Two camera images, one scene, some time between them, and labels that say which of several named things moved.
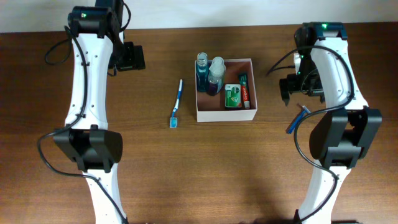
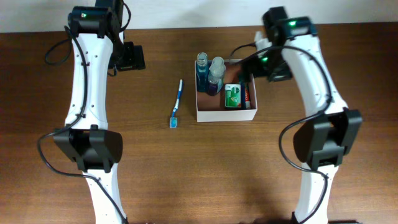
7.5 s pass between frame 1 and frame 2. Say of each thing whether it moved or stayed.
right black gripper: moved
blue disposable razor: moved
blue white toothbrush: stayed
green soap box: stayed
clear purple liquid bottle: stayed
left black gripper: stayed
